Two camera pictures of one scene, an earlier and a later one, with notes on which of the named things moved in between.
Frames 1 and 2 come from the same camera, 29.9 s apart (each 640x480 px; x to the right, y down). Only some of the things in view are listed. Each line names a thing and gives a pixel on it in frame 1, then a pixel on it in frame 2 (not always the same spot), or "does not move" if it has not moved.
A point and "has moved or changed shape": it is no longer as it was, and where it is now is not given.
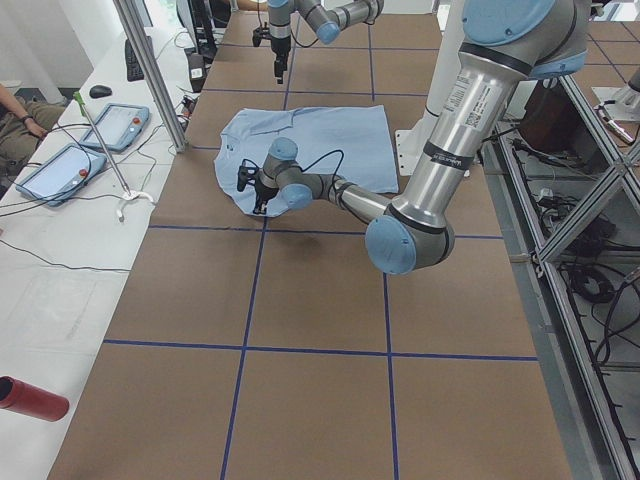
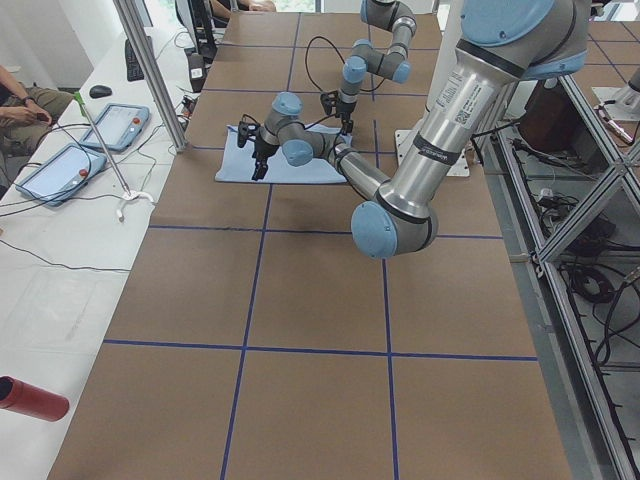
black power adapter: (197, 71) does not move
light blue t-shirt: (351, 142) has moved or changed shape
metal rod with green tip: (79, 100) does not move
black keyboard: (133, 65) does not move
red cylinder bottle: (26, 399) does not move
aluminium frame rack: (565, 195) does not move
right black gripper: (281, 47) → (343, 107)
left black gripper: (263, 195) → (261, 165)
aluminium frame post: (128, 13) does not move
